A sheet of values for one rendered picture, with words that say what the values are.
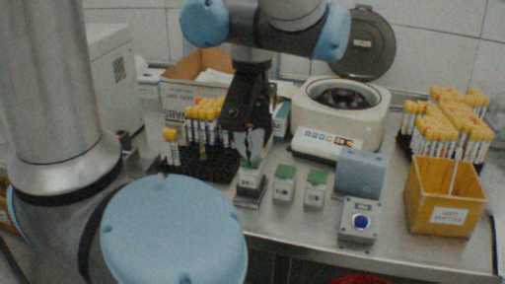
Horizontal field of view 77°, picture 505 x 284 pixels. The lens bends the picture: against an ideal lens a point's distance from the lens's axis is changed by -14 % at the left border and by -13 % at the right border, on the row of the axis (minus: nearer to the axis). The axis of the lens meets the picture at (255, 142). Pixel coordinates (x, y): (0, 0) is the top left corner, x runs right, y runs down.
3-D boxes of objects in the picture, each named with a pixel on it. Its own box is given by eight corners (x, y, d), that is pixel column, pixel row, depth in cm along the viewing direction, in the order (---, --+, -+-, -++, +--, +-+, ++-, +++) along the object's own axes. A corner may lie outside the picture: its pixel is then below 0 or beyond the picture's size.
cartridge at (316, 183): (302, 207, 74) (305, 181, 70) (307, 193, 78) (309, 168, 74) (322, 211, 73) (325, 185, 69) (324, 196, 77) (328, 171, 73)
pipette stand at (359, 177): (329, 197, 77) (335, 159, 71) (338, 178, 82) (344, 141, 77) (376, 209, 73) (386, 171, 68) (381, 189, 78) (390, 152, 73)
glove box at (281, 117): (245, 136, 98) (244, 104, 93) (268, 100, 117) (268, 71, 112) (290, 143, 95) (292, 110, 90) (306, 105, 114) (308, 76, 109)
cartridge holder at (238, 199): (232, 204, 75) (231, 190, 73) (246, 178, 82) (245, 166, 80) (257, 209, 74) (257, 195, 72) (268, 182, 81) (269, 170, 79)
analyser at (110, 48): (13, 159, 88) (-22, 55, 72) (74, 113, 110) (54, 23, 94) (96, 182, 80) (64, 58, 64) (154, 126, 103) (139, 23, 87)
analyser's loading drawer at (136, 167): (77, 168, 82) (71, 149, 79) (93, 153, 87) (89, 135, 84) (148, 184, 77) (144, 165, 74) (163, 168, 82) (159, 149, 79)
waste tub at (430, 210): (408, 234, 67) (422, 194, 61) (401, 191, 78) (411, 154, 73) (470, 240, 64) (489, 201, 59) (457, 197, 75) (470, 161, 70)
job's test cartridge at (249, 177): (238, 193, 76) (238, 169, 72) (245, 179, 80) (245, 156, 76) (256, 197, 75) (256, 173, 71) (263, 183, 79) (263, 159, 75)
